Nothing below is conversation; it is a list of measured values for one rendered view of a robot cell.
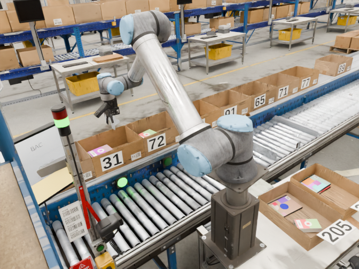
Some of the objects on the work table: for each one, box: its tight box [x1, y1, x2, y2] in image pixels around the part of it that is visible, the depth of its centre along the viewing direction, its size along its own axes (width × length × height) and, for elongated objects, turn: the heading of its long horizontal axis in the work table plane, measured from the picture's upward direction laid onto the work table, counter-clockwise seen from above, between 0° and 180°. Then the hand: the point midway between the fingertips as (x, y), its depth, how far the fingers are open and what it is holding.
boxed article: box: [293, 219, 322, 233], centre depth 159 cm, size 7×13×4 cm, turn 95°
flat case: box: [300, 174, 331, 193], centre depth 190 cm, size 14×19×2 cm
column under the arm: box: [200, 188, 267, 269], centre depth 147 cm, size 26×26×33 cm
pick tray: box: [257, 181, 344, 251], centre depth 165 cm, size 28×38×10 cm
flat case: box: [267, 195, 303, 218], centre depth 175 cm, size 14×19×2 cm
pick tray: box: [290, 163, 359, 221], centre depth 181 cm, size 28×38×10 cm
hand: (110, 126), depth 192 cm, fingers open, 10 cm apart
